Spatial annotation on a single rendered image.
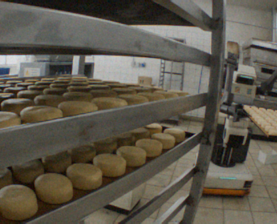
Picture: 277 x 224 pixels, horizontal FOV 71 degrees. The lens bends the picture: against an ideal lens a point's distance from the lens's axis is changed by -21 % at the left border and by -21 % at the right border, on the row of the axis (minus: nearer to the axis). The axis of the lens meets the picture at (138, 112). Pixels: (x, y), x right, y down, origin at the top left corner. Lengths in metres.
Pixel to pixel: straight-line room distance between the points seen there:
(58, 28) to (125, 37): 0.09
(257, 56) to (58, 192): 4.58
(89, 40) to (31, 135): 0.10
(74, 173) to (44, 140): 0.13
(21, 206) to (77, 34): 0.18
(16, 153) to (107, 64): 5.88
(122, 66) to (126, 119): 5.62
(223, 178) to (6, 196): 2.14
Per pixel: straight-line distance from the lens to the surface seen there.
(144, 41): 0.28
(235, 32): 5.71
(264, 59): 4.75
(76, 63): 0.78
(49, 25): 0.18
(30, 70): 1.86
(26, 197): 0.26
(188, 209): 0.65
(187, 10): 0.41
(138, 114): 0.29
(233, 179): 2.32
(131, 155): 0.38
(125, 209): 1.95
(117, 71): 5.93
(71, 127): 0.21
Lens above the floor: 1.21
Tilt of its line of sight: 12 degrees down
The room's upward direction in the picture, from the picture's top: 5 degrees clockwise
